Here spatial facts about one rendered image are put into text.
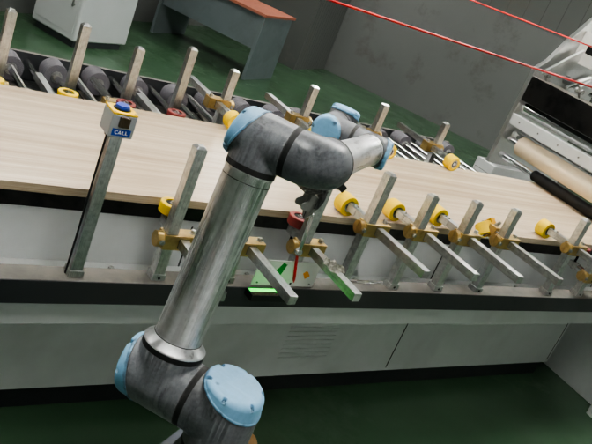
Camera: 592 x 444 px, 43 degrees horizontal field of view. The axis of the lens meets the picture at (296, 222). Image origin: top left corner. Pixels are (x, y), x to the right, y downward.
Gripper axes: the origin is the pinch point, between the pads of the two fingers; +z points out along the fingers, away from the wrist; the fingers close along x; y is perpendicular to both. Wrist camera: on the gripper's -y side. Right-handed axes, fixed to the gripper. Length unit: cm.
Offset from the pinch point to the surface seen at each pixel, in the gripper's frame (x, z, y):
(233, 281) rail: -5.7, 30.2, 12.7
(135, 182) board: -32, 12, 44
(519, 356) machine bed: -27, 83, -206
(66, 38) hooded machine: -503, 94, -84
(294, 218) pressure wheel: -17.2, 10.5, -10.3
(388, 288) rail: -6, 30, -58
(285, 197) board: -34.1, 10.6, -16.6
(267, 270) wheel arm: 7.9, 17.1, 12.7
